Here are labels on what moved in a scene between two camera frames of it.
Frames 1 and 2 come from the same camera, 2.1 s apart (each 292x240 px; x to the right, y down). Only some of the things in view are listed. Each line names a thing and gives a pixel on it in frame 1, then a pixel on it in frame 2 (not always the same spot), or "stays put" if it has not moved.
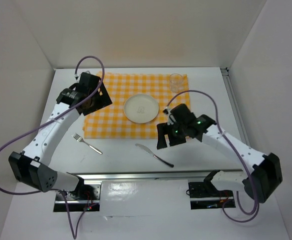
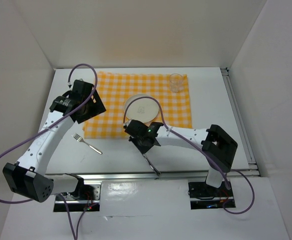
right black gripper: (164, 128) to (143, 150)
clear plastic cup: (176, 80) stays put
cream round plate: (141, 108) stays put
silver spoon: (148, 150) to (155, 169)
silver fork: (79, 138) stays put
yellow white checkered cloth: (111, 121) stays put
